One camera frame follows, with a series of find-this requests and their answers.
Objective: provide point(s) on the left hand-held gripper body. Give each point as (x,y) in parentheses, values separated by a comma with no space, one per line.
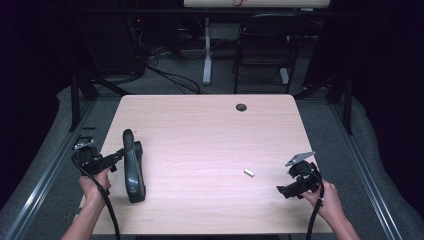
(90,160)

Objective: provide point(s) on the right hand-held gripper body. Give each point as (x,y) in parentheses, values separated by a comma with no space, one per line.
(306,178)

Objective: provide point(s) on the dark grey stapler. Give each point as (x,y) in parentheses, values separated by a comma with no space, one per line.
(131,166)

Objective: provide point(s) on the silver staple strip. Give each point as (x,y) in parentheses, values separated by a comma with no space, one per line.
(249,172)

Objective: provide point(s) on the person's left hand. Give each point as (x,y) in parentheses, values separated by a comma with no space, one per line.
(95,188)

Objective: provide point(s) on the person's right hand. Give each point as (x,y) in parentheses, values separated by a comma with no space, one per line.
(330,205)

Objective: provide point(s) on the short white desk leg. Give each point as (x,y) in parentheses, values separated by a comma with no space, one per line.
(284,76)

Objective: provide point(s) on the black computer tower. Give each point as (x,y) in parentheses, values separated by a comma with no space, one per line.
(135,46)

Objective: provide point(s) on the tall white desk leg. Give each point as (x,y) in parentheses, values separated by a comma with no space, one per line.
(207,56)

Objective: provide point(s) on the black folding chair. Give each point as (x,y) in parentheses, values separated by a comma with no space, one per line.
(266,50)

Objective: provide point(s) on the white background desk top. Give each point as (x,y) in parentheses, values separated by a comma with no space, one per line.
(260,3)

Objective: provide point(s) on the aluminium floor rail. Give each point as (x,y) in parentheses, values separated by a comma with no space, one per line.
(43,176)
(366,176)

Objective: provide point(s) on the black metal frame stand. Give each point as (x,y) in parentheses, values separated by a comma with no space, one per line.
(75,100)
(348,106)

